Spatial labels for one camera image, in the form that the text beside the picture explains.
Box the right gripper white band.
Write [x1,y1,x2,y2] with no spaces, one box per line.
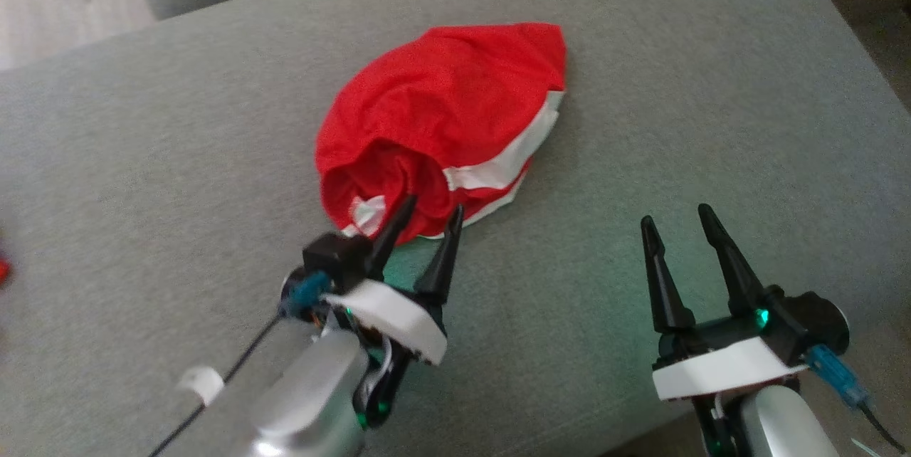
[639,203,849,457]

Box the white cable clip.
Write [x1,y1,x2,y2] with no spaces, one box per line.
[177,366,226,406]

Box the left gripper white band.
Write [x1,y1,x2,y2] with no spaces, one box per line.
[281,194,465,429]

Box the red shorts white stripe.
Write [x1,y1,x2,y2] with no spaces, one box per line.
[315,21,568,246]

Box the grey sofa seat cushion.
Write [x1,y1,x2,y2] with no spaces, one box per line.
[0,0,911,457]

